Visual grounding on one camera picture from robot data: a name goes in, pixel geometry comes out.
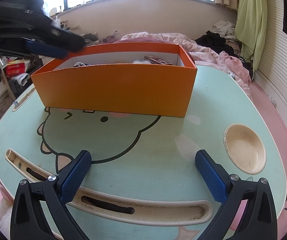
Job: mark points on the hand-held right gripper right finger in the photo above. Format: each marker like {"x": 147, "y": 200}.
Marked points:
{"x": 212, "y": 177}

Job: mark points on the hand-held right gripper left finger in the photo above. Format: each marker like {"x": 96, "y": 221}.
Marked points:
{"x": 74, "y": 177}

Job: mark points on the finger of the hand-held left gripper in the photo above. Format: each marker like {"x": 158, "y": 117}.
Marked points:
{"x": 68, "y": 41}
{"x": 48, "y": 50}

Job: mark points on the orange cardboard box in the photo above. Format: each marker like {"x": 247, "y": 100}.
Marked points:
{"x": 116, "y": 90}

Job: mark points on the brown card pack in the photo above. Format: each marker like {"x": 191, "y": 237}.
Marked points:
{"x": 158, "y": 60}

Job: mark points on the green cartoon desktop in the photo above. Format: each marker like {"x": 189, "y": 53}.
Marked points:
{"x": 158, "y": 150}

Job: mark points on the striped clothing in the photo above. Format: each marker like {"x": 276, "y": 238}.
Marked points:
{"x": 91, "y": 37}

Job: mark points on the red white tissue pack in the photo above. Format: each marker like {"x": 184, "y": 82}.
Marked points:
{"x": 17, "y": 67}

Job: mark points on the maroon pillow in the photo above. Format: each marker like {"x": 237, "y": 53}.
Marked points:
{"x": 138, "y": 39}

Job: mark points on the pink bed sheet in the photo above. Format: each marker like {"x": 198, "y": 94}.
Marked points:
{"x": 278, "y": 135}

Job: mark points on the pink floral quilt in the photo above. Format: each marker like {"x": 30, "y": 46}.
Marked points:
{"x": 208, "y": 52}

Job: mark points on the black clothes pile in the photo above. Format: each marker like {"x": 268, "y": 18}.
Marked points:
{"x": 216, "y": 41}

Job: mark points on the white louvered wardrobe door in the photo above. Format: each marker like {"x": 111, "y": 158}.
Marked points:
{"x": 281, "y": 55}

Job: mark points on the white clothes pile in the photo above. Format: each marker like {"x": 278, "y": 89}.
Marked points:
{"x": 224, "y": 28}

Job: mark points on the green curtain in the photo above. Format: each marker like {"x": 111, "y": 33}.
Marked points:
{"x": 252, "y": 25}

